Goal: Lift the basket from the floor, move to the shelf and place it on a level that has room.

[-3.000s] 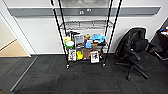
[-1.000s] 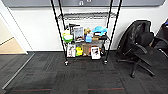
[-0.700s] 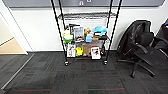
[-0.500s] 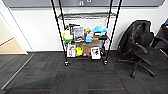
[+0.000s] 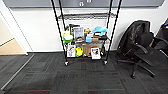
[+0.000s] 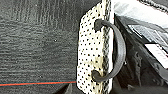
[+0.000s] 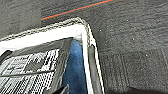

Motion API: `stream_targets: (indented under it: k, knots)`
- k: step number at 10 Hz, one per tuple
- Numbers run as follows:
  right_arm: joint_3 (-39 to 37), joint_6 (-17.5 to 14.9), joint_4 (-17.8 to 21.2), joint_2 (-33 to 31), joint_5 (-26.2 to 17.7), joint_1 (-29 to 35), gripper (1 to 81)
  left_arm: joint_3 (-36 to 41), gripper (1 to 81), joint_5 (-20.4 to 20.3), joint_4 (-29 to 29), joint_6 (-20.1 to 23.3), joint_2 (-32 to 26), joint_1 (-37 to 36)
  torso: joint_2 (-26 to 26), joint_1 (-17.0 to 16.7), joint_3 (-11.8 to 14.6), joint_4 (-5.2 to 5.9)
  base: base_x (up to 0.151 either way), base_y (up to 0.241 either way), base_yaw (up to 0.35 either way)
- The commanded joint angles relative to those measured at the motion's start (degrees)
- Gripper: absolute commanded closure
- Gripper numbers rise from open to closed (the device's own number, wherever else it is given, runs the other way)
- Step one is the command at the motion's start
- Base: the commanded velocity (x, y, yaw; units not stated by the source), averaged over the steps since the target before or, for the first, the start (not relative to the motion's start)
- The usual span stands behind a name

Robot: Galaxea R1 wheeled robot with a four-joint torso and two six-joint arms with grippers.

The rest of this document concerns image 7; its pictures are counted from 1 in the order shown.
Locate black bag with grey print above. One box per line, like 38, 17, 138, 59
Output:
0, 37, 75, 94

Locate dark blue plush toy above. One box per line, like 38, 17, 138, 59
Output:
61, 39, 89, 94

